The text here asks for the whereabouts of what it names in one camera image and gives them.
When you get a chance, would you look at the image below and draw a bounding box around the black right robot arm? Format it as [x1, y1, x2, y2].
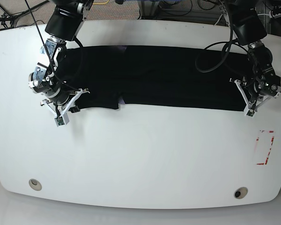
[28, 0, 93, 126]

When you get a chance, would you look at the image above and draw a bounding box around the right table cable grommet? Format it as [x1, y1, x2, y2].
[234, 187, 248, 199]

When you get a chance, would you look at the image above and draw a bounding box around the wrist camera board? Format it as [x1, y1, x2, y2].
[244, 108, 256, 118]
[54, 114, 69, 127]

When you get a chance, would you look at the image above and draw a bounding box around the black T-shirt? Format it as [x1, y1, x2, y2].
[57, 45, 252, 111]

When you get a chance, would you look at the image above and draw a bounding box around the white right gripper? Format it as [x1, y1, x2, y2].
[40, 88, 90, 118]

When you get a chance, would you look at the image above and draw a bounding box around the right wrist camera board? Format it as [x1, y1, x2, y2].
[54, 114, 69, 127]

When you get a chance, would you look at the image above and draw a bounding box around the table cable grommet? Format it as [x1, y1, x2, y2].
[29, 179, 42, 191]
[234, 187, 248, 199]

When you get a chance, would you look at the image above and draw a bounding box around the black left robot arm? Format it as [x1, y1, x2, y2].
[195, 0, 281, 117]

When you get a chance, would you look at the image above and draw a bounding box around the red tape rectangle marker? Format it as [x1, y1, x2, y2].
[254, 130, 275, 165]

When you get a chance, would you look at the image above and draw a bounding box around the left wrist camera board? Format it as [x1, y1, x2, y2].
[244, 108, 256, 118]

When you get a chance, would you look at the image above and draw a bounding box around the left table cable grommet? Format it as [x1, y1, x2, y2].
[29, 179, 42, 191]

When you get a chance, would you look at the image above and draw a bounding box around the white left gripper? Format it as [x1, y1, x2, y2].
[230, 78, 272, 112]

